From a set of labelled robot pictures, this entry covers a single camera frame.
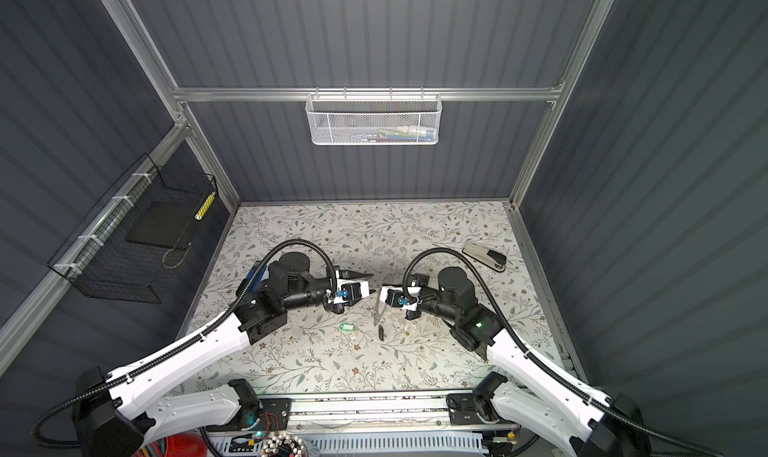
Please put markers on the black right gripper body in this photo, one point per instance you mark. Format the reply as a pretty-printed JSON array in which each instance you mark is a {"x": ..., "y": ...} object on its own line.
[{"x": 421, "y": 280}]

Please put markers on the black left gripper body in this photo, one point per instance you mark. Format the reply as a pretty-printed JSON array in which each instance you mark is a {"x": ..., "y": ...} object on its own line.
[{"x": 338, "y": 310}]

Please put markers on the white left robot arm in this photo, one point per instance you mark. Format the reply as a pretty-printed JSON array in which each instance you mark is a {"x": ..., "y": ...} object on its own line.
[{"x": 136, "y": 410}]

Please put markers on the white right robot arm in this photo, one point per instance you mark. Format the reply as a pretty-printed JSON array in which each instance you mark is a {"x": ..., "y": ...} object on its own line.
[{"x": 524, "y": 387}]

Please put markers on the blue stapler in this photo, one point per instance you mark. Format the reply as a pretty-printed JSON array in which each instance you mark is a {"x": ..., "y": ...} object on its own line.
[{"x": 250, "y": 285}]

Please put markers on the yellow marker pen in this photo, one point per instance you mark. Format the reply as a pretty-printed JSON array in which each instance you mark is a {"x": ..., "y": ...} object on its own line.
[{"x": 205, "y": 206}]

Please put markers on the black pad in basket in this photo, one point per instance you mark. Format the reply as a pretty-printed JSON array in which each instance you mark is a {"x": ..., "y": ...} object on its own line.
[{"x": 169, "y": 226}]

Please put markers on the red round object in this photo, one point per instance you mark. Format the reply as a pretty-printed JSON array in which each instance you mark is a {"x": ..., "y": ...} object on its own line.
[{"x": 180, "y": 445}]

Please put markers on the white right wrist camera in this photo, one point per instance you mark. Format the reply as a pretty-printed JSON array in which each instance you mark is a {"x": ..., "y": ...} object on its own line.
[{"x": 396, "y": 298}]

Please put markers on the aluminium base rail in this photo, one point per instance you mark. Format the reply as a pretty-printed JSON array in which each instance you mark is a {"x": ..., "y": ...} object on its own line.
[{"x": 380, "y": 412}]

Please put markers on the white perforated cable tray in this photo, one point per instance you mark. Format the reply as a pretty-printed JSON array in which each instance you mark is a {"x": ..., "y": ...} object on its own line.
[{"x": 411, "y": 443}]

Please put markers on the white wire mesh basket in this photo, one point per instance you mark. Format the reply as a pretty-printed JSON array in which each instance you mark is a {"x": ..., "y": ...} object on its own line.
[{"x": 369, "y": 122}]

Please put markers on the black wire basket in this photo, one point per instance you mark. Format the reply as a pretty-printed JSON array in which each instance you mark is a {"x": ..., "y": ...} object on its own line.
[{"x": 134, "y": 248}]

